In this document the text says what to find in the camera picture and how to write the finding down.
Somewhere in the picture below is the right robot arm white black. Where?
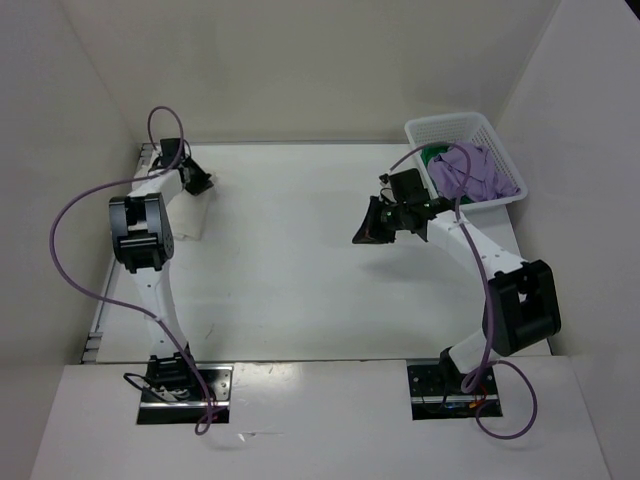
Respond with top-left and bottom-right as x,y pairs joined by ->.
352,196 -> 561,393

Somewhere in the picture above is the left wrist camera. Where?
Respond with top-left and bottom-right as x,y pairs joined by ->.
157,137 -> 185,168

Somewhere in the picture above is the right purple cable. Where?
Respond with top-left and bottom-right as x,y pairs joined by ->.
389,142 -> 540,440

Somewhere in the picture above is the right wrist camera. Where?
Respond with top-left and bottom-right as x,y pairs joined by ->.
389,168 -> 431,203

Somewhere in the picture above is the green shirt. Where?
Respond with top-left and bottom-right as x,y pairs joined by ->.
420,145 -> 474,205

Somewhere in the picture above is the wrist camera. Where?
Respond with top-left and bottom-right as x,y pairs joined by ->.
389,168 -> 431,203
157,137 -> 185,168

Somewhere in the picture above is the purple cable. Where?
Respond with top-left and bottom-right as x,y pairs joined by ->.
49,106 -> 229,435
389,142 -> 540,440

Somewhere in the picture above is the purple shirt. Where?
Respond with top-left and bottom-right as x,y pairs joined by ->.
426,142 -> 521,203

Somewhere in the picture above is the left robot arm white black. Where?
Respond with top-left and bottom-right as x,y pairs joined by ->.
108,156 -> 213,400

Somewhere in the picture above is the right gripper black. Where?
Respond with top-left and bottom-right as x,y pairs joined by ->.
352,195 -> 407,244

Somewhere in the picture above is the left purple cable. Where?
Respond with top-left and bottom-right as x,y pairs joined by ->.
49,106 -> 229,435

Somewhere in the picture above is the white t shirt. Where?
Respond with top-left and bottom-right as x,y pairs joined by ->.
134,167 -> 216,242

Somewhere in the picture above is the aluminium table edge rail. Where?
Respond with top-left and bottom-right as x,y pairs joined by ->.
80,143 -> 154,365

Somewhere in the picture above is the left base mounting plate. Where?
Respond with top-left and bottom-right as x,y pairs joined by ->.
130,364 -> 233,425

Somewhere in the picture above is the white plastic basket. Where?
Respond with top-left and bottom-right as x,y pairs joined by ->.
404,112 -> 528,213

